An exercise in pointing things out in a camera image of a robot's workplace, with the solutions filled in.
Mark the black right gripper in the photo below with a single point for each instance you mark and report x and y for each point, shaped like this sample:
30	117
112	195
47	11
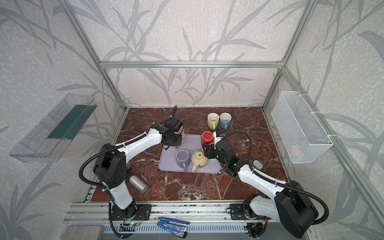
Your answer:
212	151

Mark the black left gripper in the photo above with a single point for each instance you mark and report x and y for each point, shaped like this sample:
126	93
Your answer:
175	140

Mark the red mug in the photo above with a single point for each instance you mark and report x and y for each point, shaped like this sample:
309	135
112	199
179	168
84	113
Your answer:
207	138

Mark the purple mug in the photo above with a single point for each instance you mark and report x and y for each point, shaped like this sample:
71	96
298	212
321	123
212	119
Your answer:
183	159

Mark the blue mug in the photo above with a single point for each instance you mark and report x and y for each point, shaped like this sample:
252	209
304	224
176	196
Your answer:
225	120

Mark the light green mug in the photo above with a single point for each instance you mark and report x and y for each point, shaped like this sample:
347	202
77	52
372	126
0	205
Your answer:
213	121

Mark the pink patterned mug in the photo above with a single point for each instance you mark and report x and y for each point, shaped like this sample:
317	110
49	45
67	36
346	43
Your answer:
181	138

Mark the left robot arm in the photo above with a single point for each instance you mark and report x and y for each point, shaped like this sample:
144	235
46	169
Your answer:
111	161

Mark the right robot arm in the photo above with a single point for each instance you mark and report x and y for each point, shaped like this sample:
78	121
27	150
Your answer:
286	202

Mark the lavender plastic tray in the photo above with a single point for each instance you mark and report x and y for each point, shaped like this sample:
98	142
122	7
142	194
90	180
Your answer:
169	162

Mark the clear tape roll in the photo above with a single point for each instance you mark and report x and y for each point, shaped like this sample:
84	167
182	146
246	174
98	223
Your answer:
257	165

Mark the silver metal can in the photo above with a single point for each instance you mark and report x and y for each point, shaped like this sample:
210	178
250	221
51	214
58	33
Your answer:
138	184

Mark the blue stapler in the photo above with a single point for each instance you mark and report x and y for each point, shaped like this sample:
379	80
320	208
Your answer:
176	227

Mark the green circuit board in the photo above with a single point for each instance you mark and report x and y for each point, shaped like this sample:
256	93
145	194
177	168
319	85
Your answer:
129	227

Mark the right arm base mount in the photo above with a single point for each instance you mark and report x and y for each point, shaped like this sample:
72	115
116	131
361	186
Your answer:
238	212

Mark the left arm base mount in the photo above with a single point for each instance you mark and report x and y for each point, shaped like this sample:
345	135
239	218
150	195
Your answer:
136	212

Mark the white wire basket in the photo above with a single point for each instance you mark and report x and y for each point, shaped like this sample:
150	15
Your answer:
302	134

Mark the aluminium frame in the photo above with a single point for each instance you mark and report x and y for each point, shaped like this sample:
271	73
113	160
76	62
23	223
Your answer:
361	181

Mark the clear plastic wall bin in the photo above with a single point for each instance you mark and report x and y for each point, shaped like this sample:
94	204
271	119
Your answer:
49	139

